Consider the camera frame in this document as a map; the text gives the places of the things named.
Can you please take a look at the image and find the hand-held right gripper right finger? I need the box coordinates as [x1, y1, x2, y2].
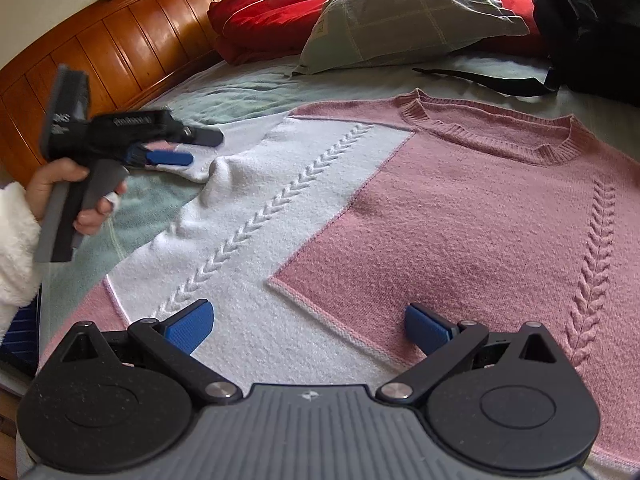
[376, 303, 558, 403]

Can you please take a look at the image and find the red cushion behind backpack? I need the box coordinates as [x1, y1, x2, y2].
[477, 0, 543, 53]

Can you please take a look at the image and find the red pillow with gold piping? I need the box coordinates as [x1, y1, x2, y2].
[207, 0, 336, 65]

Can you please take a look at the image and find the grey green pillow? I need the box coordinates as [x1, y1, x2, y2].
[291, 0, 531, 77]

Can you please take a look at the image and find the person's left hand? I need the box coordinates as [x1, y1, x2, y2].
[25, 158, 129, 235]

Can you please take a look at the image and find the blue striped cloth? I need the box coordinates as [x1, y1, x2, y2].
[0, 300, 42, 377]

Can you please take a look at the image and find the black backpack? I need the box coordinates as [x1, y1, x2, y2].
[412, 0, 640, 108]

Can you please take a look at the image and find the wooden headboard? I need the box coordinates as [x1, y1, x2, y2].
[0, 0, 266, 173]

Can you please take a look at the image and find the pink and white sweater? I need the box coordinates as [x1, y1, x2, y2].
[37, 87, 640, 471]

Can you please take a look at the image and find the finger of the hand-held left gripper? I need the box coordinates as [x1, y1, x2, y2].
[186, 126, 225, 149]
[129, 149, 195, 168]

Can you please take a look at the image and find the person's left forearm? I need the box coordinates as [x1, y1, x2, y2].
[0, 182, 43, 341]

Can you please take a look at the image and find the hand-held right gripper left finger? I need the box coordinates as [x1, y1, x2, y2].
[60, 299, 243, 403]

